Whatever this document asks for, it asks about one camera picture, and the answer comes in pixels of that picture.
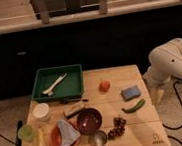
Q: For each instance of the light green cup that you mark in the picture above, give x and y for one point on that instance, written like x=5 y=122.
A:
x=26 y=133

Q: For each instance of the bunch of dark grapes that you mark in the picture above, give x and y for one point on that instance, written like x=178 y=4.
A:
x=119 y=128

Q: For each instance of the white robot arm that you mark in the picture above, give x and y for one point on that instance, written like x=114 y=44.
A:
x=165 y=62

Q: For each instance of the light blue cloth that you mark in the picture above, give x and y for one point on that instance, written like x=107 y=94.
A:
x=68 y=133

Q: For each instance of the red apple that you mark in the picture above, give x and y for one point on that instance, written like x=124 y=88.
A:
x=104 y=86

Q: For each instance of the green pepper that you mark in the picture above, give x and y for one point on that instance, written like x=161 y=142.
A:
x=135 y=108

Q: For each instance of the small metal cup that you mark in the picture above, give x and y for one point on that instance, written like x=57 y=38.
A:
x=99 y=138

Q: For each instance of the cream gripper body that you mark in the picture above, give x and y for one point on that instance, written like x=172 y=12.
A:
x=156 y=93

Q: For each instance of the green plastic tray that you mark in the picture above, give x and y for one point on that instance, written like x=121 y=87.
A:
x=70 y=87

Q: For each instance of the orange plate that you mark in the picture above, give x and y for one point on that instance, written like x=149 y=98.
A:
x=55 y=138

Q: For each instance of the wooden chair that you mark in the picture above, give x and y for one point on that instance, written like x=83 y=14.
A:
x=44 y=10

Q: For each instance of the dark red bowl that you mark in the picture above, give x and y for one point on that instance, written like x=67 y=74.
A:
x=89 y=121

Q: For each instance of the white paper cup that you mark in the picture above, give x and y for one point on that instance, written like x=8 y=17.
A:
x=41 y=112

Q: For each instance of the blue sponge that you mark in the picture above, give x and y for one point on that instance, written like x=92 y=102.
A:
x=130 y=93

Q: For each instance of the black pen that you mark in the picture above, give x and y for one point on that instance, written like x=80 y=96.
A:
x=73 y=101

